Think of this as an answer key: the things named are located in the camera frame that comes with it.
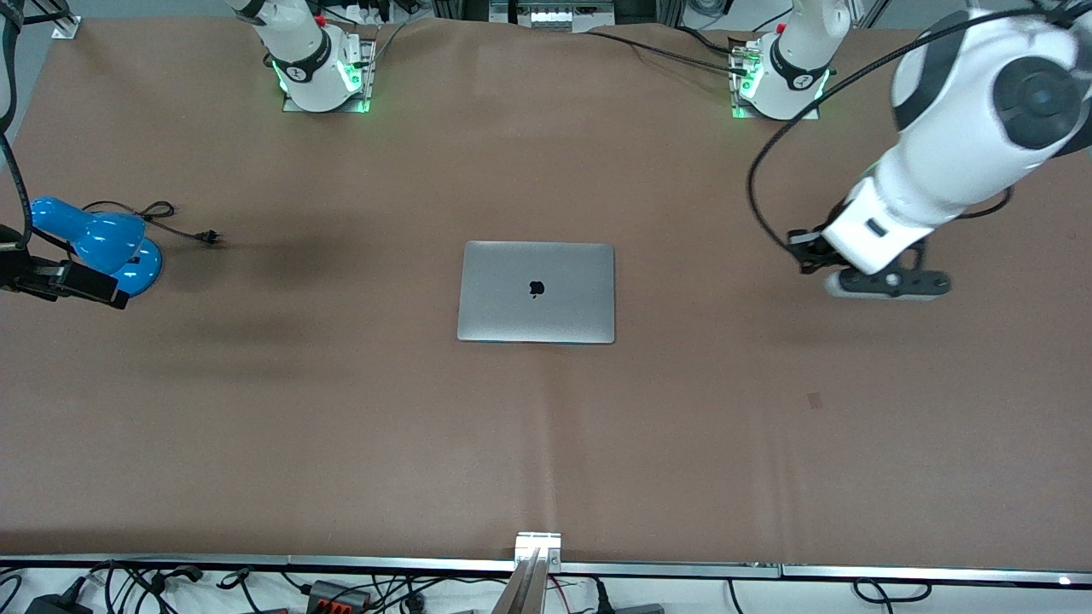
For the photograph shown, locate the silver grey laptop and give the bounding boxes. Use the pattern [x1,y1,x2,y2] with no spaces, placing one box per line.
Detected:
[456,240,616,345]

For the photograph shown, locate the short black power cable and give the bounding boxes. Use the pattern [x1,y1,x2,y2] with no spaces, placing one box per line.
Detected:
[678,24,756,57]

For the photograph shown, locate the aluminium table edge rail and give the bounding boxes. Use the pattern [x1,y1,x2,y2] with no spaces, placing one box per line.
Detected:
[0,554,1092,586]

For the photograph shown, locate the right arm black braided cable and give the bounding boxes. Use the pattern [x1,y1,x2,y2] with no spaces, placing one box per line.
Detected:
[0,0,82,257]

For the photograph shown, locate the grey control box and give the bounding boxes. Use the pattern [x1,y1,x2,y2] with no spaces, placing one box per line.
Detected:
[489,0,617,33]

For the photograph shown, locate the aluminium camera mount profile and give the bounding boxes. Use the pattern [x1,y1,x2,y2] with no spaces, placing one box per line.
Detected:
[491,530,564,614]

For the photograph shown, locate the black power adapter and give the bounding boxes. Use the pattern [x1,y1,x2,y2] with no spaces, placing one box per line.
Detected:
[24,578,93,614]

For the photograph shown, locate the black cable loop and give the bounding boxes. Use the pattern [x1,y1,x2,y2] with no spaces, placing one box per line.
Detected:
[853,578,932,605]

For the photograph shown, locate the black orange connector box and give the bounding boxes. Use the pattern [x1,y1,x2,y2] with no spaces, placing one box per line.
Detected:
[305,580,374,611]

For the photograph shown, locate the long black power cable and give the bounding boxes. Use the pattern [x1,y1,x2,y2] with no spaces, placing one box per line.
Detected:
[587,30,753,76]

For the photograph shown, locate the brown table mat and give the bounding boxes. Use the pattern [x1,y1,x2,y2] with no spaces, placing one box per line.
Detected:
[0,15,1092,571]

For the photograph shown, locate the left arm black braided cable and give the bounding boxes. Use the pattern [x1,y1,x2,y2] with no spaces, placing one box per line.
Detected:
[746,4,1092,257]

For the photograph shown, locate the black lamp cord with plug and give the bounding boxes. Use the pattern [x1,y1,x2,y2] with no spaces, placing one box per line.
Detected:
[30,200,224,257]

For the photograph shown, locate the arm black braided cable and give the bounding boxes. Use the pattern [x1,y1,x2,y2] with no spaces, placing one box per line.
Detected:
[0,0,82,257]
[746,4,1092,257]

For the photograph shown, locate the blue desk lamp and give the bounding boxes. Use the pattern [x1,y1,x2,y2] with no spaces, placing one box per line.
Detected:
[30,197,163,296]

